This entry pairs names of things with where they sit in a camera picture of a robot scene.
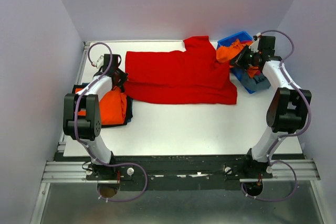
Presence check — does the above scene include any red t shirt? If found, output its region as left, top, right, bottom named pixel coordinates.
left=124, top=36, right=237, bottom=105

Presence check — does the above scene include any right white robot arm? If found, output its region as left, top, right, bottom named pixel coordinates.
left=230, top=32, right=312, bottom=178

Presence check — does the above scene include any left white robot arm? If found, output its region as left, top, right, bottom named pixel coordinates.
left=62, top=54, right=133, bottom=179

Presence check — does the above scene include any blue plastic bin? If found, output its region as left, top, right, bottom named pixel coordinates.
left=217, top=31, right=253, bottom=83

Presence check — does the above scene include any crumpled orange t shirt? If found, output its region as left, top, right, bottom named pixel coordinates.
left=216, top=39, right=261, bottom=78

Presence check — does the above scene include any grey t shirt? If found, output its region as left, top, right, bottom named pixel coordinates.
left=240, top=72, right=271, bottom=92

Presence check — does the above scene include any folded orange t shirt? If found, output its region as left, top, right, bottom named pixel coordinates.
left=75, top=86, right=128, bottom=126

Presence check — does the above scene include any folded black t shirt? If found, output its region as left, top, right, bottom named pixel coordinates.
left=71, top=84, right=134, bottom=127

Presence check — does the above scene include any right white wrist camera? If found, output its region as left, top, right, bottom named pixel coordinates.
left=249, top=33, right=262, bottom=53

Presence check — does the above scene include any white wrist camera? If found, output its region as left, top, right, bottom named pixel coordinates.
left=95, top=55, right=104, bottom=69
left=249, top=33, right=262, bottom=53

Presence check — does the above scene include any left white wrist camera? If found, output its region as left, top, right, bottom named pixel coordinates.
left=95, top=55, right=104, bottom=69

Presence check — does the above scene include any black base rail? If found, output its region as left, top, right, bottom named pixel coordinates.
left=54, top=154, right=274, bottom=192

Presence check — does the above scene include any aluminium frame rail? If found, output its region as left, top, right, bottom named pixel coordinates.
left=41, top=159, right=320, bottom=184

